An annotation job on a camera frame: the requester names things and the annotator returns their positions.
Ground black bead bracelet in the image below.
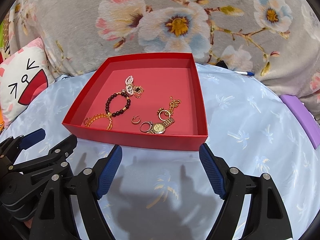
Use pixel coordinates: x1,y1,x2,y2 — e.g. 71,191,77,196
104,91,132,118

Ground gold hoop earring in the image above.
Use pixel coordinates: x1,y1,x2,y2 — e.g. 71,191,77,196
131,115,141,125

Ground silver ring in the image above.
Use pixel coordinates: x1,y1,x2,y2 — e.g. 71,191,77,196
139,121,154,133

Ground gold wristwatch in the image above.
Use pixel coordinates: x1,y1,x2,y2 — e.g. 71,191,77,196
147,118,175,134

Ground white pearl bracelet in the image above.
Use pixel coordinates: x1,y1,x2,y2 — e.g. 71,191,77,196
124,75,136,96

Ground gold ball chain bracelet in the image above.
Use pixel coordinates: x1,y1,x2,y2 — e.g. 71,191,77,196
167,96,182,116

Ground gold ring with ornament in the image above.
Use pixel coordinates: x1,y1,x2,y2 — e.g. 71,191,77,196
157,107,171,121

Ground light blue palm sheet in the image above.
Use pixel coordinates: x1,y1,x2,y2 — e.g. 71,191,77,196
1,65,319,239

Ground cat face cushion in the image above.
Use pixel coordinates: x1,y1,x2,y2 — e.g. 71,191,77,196
1,37,55,127

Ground purple foam block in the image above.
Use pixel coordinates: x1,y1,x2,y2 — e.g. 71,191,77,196
280,95,320,149

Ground red cardboard box tray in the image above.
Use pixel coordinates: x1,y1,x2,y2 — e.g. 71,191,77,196
62,53,208,151

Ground blue white pen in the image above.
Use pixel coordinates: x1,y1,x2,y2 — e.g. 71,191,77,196
235,71,254,76

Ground grey floral blanket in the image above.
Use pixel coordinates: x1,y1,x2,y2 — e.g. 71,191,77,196
1,0,319,118

